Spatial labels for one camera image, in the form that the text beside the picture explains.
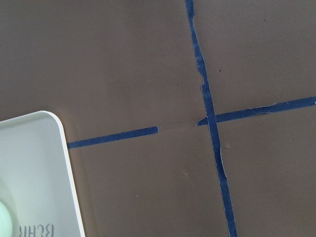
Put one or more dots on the green bowl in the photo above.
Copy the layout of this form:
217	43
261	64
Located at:
6	226

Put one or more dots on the cream bear tray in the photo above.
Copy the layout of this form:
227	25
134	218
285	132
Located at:
36	180

